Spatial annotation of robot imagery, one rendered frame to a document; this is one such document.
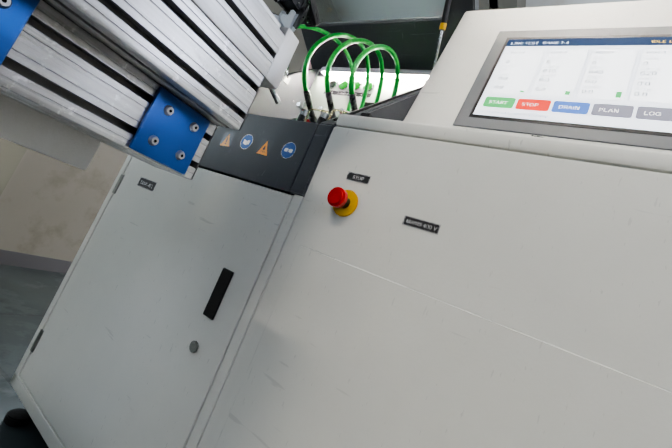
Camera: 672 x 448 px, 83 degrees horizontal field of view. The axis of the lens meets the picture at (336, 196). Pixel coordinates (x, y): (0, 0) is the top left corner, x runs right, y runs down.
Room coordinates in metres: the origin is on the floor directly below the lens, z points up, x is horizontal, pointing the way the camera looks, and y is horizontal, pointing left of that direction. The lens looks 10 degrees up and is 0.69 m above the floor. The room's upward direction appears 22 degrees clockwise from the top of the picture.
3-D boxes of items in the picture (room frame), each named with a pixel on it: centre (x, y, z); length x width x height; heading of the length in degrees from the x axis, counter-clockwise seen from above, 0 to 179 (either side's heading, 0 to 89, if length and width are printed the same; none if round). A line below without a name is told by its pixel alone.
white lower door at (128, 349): (0.96, 0.34, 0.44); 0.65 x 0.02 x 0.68; 54
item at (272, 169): (0.97, 0.33, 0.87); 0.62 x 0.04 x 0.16; 54
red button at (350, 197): (0.67, -0.01, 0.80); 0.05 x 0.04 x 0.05; 54
